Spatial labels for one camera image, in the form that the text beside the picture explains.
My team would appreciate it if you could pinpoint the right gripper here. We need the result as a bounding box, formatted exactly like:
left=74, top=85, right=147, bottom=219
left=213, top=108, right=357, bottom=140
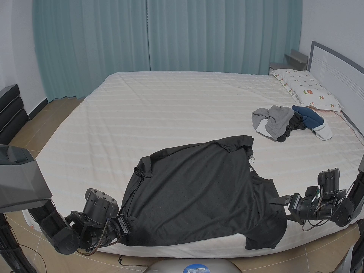
left=268, top=193, right=319, bottom=223

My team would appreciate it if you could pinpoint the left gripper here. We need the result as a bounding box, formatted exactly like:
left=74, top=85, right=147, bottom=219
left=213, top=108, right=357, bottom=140
left=106, top=214, right=132, bottom=241

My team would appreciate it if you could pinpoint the black T-shirt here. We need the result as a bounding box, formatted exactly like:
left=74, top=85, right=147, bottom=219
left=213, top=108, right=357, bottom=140
left=121, top=135, right=288, bottom=250

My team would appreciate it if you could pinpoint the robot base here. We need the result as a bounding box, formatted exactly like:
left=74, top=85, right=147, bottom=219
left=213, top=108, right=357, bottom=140
left=144, top=259, right=240, bottom=273

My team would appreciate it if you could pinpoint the pile of clothes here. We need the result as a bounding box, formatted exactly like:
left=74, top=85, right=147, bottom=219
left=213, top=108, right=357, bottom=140
left=252, top=105, right=333, bottom=143

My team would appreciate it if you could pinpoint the bed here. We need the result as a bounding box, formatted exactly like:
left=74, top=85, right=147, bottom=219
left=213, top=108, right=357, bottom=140
left=23, top=41, right=364, bottom=259

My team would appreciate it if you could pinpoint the white printed pillow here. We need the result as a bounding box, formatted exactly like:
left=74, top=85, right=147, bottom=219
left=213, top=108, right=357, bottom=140
left=270, top=68, right=343, bottom=112

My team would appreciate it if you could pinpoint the grey bedside table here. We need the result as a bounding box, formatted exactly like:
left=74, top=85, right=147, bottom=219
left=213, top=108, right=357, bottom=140
left=269, top=49, right=309, bottom=75

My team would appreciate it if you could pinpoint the black chest of drawers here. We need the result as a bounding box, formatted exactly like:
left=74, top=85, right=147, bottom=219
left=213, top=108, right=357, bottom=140
left=0, top=84, right=29, bottom=144

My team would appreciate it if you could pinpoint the blue-green curtain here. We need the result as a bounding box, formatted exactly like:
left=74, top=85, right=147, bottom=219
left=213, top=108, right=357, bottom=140
left=146, top=0, right=302, bottom=75
left=33, top=0, right=151, bottom=102

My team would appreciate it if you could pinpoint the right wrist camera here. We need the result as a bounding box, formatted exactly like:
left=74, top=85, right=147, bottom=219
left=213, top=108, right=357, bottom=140
left=305, top=186, right=319, bottom=201

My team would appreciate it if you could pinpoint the thin black cable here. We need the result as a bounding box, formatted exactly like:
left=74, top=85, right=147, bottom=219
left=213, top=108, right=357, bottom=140
left=117, top=254, right=151, bottom=267

